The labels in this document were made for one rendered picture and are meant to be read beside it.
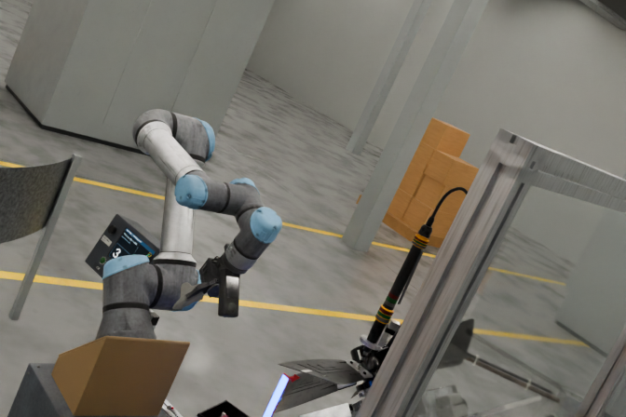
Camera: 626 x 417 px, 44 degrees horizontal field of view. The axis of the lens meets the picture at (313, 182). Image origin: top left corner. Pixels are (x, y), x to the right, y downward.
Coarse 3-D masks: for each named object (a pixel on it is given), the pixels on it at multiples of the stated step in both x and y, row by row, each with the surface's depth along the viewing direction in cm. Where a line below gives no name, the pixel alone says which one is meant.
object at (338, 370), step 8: (296, 360) 230; (304, 360) 230; (312, 360) 231; (320, 360) 233; (328, 360) 234; (336, 360) 236; (344, 360) 237; (296, 368) 221; (304, 368) 222; (312, 368) 223; (320, 368) 225; (328, 368) 226; (336, 368) 229; (344, 368) 232; (352, 368) 235; (320, 376) 216; (336, 376) 222; (344, 376) 225; (352, 376) 228; (360, 376) 231
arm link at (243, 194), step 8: (232, 184) 186; (240, 184) 189; (248, 184) 190; (232, 192) 184; (240, 192) 186; (248, 192) 187; (256, 192) 190; (232, 200) 183; (240, 200) 185; (248, 200) 186; (256, 200) 187; (232, 208) 184; (240, 208) 185; (248, 208) 184
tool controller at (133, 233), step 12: (120, 216) 253; (108, 228) 251; (120, 228) 250; (132, 228) 248; (144, 228) 259; (108, 240) 251; (120, 240) 248; (132, 240) 246; (144, 240) 244; (156, 240) 251; (96, 252) 252; (108, 252) 249; (132, 252) 244; (144, 252) 242; (156, 252) 239; (96, 264) 250
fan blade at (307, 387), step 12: (300, 372) 262; (288, 384) 256; (300, 384) 252; (312, 384) 249; (324, 384) 247; (336, 384) 245; (288, 396) 250; (300, 396) 247; (312, 396) 245; (276, 408) 246; (288, 408) 244
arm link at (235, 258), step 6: (228, 246) 188; (234, 246) 185; (228, 252) 186; (234, 252) 184; (228, 258) 186; (234, 258) 185; (240, 258) 184; (246, 258) 184; (258, 258) 187; (234, 264) 185; (240, 264) 185; (246, 264) 185; (252, 264) 187
